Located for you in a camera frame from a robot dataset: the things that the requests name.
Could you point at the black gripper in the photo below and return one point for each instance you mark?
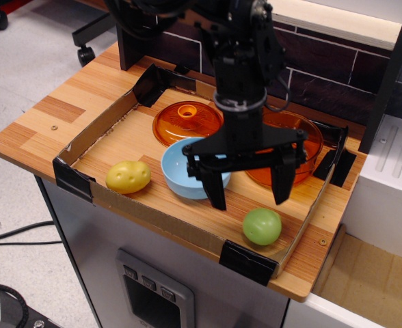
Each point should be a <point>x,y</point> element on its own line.
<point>246,142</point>

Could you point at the black chair caster wheel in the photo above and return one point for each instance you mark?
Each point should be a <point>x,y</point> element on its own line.
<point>85,55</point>

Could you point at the white sink drainboard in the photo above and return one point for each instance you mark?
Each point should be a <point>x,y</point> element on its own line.
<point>384,161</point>

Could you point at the yellow toy potato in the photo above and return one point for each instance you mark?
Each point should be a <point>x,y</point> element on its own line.
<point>128,177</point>

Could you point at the light blue plastic bowl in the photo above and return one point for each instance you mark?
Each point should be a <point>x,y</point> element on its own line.
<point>174,168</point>

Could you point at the orange transparent pot lid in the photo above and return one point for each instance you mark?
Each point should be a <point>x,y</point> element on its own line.
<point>186,119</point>

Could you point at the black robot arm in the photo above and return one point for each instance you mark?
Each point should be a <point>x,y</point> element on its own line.
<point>241,44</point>

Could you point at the grey oven control panel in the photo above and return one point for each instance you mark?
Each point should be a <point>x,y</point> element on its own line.
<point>154,298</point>

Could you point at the green toy pear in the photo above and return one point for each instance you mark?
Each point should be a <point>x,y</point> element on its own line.
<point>262,226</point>

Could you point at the cardboard fence with black tape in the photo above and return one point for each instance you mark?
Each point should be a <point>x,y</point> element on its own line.
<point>310,217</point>

